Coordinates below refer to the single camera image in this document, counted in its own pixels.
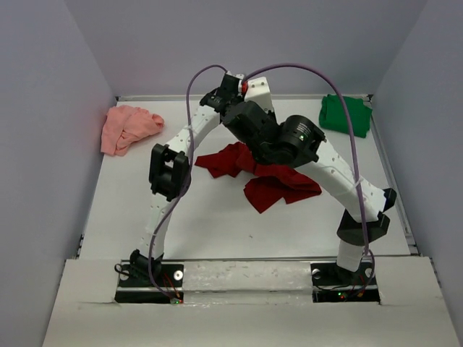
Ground dark red t shirt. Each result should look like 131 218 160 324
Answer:
195 142 322 213

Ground pink t shirt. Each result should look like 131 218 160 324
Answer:
101 105 165 156

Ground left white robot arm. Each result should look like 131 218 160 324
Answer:
129 72 244 293

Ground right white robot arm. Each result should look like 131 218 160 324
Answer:
221 101 396 283

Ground folded green t shirt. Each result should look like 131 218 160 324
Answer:
318 95 372 138

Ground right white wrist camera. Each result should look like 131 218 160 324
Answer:
241 77 274 112

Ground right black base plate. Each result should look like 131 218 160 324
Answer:
310 262 381 303

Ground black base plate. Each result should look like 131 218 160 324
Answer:
114 262 184 304
310 262 381 303

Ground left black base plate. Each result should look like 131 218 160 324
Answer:
114 262 184 304

